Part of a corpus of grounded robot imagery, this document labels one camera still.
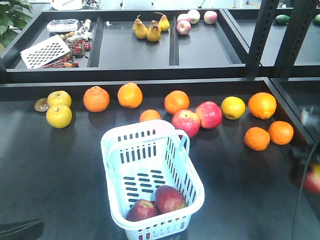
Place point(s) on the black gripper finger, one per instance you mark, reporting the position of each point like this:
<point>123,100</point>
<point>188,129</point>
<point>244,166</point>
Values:
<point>25,230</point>

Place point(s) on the light blue plastic basket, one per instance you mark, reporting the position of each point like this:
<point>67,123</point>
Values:
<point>140,157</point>

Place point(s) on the red apple mid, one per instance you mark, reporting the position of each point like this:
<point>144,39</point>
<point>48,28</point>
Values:
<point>168,199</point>

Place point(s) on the red apple edge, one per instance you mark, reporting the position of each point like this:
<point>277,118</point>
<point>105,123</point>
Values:
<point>311,181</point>

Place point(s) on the orange behind basket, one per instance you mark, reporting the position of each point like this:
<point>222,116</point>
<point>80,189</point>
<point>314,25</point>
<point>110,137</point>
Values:
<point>149,114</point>

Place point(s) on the orange behind red apples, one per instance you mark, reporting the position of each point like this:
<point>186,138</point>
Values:
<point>175,101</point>

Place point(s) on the yellow apple pear front left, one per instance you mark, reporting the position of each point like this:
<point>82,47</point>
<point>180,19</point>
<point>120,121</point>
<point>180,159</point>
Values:
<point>59,116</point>

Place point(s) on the yellow apple pear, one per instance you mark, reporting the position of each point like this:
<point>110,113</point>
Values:
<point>59,97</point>
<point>233,107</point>
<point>59,116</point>

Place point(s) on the yellow apple pear back left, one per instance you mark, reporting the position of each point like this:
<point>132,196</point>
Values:
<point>59,97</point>

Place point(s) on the orange with nub left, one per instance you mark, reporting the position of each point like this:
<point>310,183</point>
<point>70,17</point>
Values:
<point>96,99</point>

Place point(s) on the bright red apple left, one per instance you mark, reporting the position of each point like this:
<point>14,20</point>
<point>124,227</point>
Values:
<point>186,120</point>

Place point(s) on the bright red apple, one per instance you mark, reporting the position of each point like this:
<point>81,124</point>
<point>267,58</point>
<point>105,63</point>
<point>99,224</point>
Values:
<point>186,120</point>
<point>210,115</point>

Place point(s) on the white electronic scale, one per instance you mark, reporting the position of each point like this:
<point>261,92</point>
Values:
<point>62,25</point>

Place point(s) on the bright red apple right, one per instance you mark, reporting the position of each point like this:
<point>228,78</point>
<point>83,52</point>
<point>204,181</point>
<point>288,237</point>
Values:
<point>210,115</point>

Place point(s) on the orange small front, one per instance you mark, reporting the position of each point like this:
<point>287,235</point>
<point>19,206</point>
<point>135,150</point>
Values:
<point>257,138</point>

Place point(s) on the orange small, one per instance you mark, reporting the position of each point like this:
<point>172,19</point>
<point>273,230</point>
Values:
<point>281,132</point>
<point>257,138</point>

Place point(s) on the black wooden produce display stand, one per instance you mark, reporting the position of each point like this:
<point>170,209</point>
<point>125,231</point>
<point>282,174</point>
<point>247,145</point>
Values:
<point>56,175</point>

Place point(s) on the large orange with nub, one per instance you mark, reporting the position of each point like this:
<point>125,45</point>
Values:
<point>262,105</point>

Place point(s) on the orange small right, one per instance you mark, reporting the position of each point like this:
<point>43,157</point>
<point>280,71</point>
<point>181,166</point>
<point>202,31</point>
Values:
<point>281,132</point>

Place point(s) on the black upright shelf post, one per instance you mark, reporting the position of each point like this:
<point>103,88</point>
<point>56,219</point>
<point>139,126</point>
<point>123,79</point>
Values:
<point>265,17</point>

